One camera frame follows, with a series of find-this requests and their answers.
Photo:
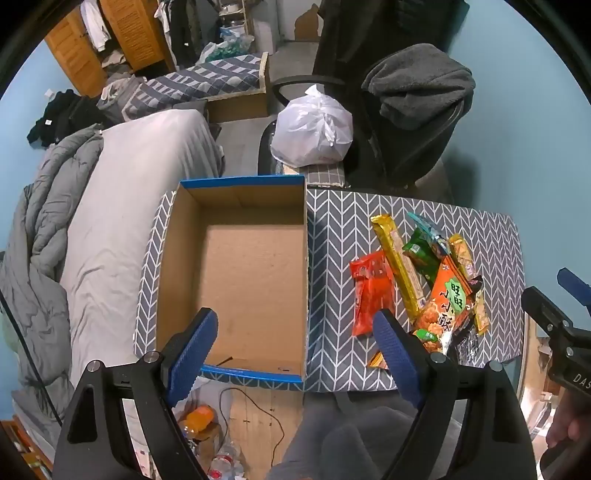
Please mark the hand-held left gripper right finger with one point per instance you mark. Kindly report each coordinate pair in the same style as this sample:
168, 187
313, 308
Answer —
397, 360

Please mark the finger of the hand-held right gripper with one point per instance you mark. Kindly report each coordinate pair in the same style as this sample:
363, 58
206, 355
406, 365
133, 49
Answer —
545, 314
570, 281

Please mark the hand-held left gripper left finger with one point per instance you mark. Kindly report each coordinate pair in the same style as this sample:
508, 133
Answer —
194, 355

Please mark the small orange yellow packet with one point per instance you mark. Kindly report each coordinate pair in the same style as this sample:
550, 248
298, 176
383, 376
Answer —
379, 361

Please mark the red snack packet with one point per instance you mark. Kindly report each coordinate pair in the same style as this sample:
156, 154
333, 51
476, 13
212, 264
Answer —
371, 295

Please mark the black silver snack packet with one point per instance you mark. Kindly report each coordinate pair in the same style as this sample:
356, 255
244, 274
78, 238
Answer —
467, 348

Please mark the orange snack packet green label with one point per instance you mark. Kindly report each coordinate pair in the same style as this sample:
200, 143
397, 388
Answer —
443, 304

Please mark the blue-rimmed cardboard box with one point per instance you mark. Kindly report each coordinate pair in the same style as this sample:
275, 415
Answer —
249, 277

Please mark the long yellow biscuit packet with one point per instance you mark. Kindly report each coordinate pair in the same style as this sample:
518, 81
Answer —
399, 258

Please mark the person's right hand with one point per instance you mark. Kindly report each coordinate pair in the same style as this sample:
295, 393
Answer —
570, 424

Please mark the orange drink bottle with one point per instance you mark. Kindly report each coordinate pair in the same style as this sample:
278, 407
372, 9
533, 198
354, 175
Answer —
198, 417

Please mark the person's grey trousers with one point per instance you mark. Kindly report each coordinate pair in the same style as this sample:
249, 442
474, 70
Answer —
351, 438

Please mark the narrow yellow snack packet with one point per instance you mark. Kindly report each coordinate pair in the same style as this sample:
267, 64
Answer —
461, 254

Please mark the clear plastic bottle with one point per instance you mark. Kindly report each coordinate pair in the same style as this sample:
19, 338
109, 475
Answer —
225, 461

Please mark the grey chevron tablecloth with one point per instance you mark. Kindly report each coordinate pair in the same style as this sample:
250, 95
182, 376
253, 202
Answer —
337, 258

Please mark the teal snack packet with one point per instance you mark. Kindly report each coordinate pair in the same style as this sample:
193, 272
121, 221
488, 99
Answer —
431, 237

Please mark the mattress with grey sheet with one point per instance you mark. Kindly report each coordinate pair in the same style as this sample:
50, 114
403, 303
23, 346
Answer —
129, 207

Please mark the grey checkered cushion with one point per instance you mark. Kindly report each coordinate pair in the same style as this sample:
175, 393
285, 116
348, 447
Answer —
323, 175

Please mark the grey duvet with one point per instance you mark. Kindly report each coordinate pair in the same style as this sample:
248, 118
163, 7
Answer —
41, 207

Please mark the white plastic bag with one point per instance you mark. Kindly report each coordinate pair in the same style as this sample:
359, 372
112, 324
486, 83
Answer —
309, 129

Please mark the dark grey fleece blanket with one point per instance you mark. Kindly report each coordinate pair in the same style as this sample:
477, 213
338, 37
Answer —
415, 78

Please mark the pile of black clothes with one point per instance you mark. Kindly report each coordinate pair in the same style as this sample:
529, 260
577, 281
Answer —
60, 115

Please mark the blue diamond patterned cushion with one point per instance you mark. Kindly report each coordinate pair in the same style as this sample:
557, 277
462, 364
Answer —
203, 78

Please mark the plastic bag with green contents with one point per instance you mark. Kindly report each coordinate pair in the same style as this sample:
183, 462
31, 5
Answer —
228, 48

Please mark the black office chair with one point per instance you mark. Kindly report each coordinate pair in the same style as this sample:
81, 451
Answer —
341, 46

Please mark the dark hanging clothes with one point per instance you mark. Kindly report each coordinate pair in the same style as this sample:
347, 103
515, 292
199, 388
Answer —
184, 32

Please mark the wooden wardrobe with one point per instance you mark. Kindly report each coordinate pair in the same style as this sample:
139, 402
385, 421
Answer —
134, 32

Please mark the white hanging garment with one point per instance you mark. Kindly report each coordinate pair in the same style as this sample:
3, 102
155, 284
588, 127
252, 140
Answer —
97, 23

